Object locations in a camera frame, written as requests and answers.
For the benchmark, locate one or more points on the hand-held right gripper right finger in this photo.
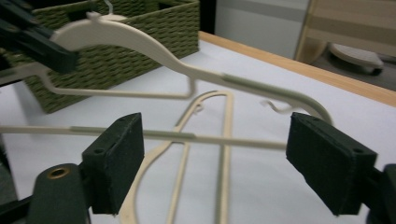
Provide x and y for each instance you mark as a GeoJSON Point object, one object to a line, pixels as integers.
{"type": "Point", "coordinates": [330, 161]}

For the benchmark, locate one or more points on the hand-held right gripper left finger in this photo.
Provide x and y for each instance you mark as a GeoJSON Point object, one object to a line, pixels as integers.
{"type": "Point", "coordinates": [116, 155]}

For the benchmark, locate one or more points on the beige plastic clothes hanger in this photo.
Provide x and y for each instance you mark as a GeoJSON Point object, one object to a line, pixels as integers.
{"type": "Point", "coordinates": [130, 35]}
{"type": "Point", "coordinates": [226, 174]}

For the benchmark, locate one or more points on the green woven basket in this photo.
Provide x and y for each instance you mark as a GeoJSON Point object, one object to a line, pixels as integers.
{"type": "Point", "coordinates": [149, 53]}

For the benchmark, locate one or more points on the white footrest with wheel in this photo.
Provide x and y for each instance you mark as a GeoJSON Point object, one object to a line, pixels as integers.
{"type": "Point", "coordinates": [355, 56]}

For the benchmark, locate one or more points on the wooden cabinet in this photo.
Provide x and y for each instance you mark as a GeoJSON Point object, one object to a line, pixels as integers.
{"type": "Point", "coordinates": [351, 28]}

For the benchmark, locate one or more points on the black curtain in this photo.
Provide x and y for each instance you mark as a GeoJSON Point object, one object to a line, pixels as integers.
{"type": "Point", "coordinates": [207, 15]}

